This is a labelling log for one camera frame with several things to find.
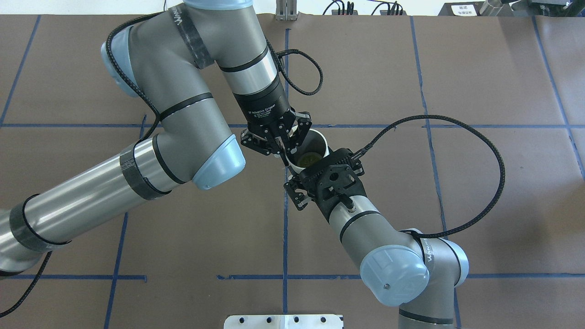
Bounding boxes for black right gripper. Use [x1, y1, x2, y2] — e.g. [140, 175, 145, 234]
[283, 149, 367, 221]

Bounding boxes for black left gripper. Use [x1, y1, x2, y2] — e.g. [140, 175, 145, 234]
[234, 77, 313, 157]

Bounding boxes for lemon slice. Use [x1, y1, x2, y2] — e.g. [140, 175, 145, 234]
[296, 152, 323, 167]

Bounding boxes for white ribbed HOME mug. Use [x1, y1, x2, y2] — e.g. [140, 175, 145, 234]
[285, 128, 330, 174]

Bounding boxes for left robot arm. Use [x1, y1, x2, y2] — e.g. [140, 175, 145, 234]
[0, 0, 311, 278]

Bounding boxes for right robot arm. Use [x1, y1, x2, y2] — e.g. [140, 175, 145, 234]
[284, 149, 469, 329]

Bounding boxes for metal cup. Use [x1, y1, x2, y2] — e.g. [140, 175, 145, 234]
[479, 0, 504, 17]

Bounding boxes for aluminium frame post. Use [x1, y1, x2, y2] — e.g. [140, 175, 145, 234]
[275, 0, 298, 21]

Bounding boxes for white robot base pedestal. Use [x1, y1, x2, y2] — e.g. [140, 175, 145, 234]
[223, 314, 345, 329]

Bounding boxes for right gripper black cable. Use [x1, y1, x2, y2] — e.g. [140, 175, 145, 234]
[350, 115, 506, 239]

